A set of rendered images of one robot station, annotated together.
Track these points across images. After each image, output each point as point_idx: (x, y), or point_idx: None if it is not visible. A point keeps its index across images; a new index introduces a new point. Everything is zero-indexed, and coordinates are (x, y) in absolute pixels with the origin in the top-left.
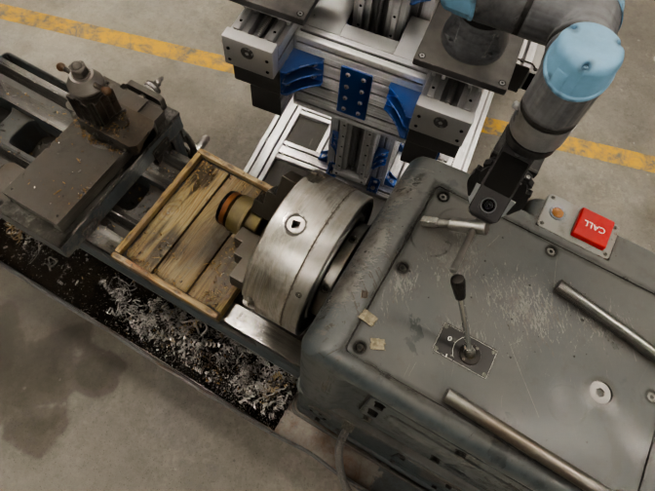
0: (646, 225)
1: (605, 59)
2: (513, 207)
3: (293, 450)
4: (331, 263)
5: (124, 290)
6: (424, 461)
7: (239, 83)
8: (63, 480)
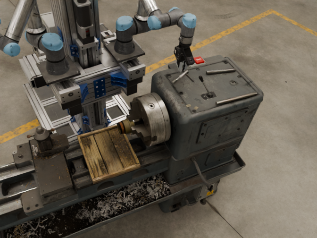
0: None
1: (194, 17)
2: None
3: (170, 221)
4: None
5: (84, 213)
6: (215, 145)
7: (9, 143)
8: None
